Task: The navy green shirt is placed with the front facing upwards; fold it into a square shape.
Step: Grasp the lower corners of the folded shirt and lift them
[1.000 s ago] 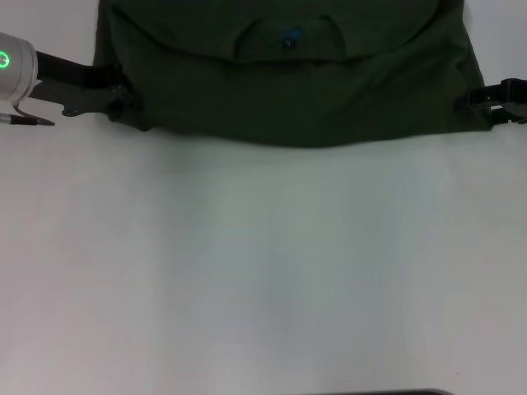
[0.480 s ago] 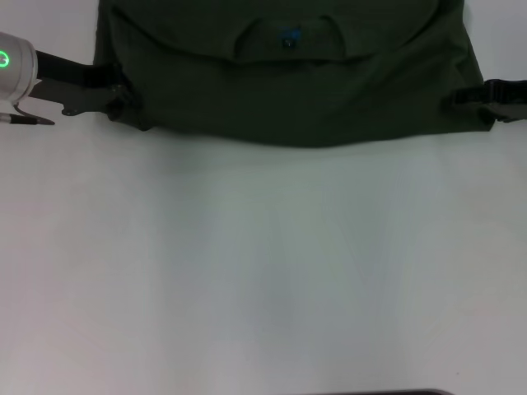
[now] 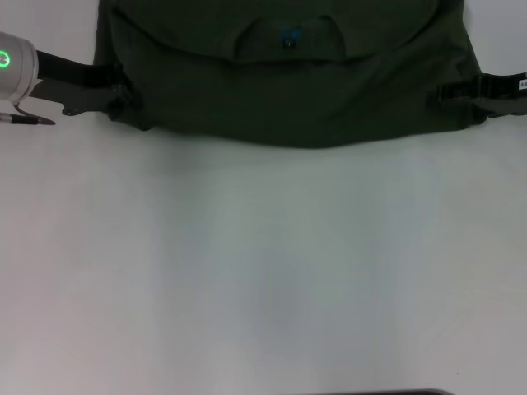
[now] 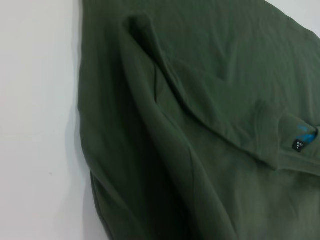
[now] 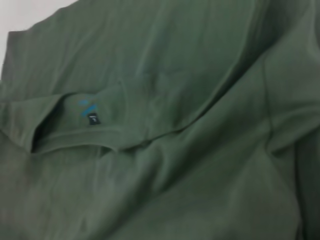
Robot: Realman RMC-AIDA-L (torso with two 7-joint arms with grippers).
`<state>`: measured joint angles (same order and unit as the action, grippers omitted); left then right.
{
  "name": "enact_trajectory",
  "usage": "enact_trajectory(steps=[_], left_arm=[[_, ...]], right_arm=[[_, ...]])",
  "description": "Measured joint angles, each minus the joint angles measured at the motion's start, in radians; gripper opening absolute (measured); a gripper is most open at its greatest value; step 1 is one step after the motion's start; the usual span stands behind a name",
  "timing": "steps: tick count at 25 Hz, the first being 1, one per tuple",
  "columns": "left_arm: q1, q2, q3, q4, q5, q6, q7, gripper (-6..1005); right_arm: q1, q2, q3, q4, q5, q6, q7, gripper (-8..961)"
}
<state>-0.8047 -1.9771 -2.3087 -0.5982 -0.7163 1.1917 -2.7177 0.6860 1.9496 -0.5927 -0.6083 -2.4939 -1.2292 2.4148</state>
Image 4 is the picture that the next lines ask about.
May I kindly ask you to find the dark green t-shirt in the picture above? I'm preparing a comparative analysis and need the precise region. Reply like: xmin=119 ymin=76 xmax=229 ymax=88
xmin=76 ymin=0 xmax=320 ymax=240

